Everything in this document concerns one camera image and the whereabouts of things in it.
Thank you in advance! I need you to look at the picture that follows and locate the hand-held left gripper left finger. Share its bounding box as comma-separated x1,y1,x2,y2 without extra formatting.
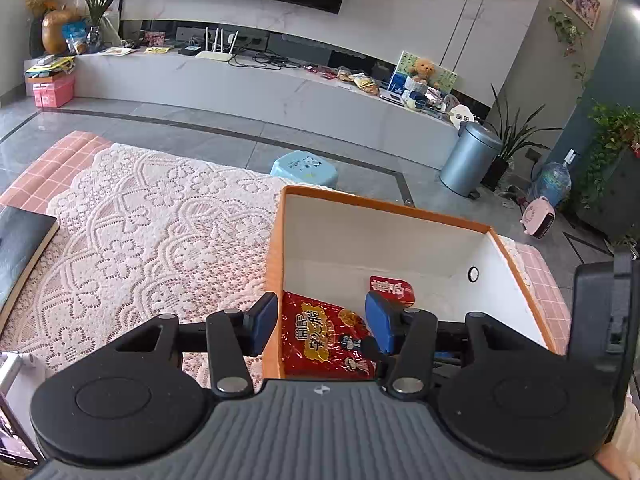
114,292,279,395

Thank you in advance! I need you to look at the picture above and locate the black notebook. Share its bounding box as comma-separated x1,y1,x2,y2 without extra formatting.
0,206,61,328

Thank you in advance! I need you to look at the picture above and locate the pink space heater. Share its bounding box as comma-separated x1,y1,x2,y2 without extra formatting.
520,196,558,240

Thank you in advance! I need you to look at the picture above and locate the long-leaf floor plant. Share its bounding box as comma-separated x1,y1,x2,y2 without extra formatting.
480,85,563,192

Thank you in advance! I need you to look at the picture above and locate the pile of snack bags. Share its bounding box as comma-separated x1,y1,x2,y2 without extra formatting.
337,67,381,96

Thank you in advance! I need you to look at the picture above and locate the grey pedal trash can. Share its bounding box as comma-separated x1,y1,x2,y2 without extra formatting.
439,121,502,198

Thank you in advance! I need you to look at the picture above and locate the white lace tablecloth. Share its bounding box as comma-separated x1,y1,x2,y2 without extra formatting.
0,142,306,396

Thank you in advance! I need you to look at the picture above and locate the dark cabinet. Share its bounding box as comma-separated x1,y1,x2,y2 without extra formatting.
575,150,640,241

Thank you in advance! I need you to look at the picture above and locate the hanging vine plant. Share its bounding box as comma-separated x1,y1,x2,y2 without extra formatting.
547,7,591,96

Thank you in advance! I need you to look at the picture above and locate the smartphone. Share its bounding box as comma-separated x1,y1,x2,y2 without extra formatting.
0,392,43,468

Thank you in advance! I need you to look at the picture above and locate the white stand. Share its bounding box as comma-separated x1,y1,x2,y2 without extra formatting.
0,352,36,396

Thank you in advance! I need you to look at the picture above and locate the blue bag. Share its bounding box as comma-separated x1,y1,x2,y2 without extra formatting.
62,21,91,53

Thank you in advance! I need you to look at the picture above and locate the blue water jug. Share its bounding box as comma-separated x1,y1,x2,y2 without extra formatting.
527,149,573,208

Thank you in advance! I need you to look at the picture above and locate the small red snack packet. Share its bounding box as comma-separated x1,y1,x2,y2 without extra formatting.
369,275,417,308

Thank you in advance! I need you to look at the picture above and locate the light blue plastic stool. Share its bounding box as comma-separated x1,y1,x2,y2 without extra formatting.
270,150,341,193

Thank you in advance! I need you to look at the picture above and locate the person's right hand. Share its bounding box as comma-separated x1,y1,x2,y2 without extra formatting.
595,394,640,480

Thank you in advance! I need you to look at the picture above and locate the orange cardboard box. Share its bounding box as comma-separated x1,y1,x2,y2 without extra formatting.
264,186,558,381

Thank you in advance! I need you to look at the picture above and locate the white marble television cabinet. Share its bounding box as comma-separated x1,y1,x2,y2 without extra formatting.
25,50,466,171

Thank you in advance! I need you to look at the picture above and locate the brown teddy bear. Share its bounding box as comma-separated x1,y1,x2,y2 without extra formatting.
410,58,437,86

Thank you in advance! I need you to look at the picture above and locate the pink storage box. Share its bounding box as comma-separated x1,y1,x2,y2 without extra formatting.
32,74,76,108

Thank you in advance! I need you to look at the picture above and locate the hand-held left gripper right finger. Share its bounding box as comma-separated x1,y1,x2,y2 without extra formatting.
365,291,546,396

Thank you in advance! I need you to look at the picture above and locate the bushy green plant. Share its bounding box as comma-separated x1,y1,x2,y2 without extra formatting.
575,102,640,211

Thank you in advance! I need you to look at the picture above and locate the large red snack packet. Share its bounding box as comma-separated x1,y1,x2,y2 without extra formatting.
281,291,377,381

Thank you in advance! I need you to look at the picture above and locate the teddy bear gift box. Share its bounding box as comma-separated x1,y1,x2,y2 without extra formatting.
390,51,458,96

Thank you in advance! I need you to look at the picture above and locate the long-leaf plant in vase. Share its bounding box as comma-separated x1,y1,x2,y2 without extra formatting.
72,0,136,53

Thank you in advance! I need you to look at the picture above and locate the orange vase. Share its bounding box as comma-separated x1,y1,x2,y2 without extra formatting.
41,5,81,56

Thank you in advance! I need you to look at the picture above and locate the framed wall picture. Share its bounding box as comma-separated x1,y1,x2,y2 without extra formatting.
559,0,602,31

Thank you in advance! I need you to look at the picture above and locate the stack of books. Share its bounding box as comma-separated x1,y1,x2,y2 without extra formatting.
25,56,76,81

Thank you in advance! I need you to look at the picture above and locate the white router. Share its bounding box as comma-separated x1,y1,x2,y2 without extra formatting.
195,26,240,62

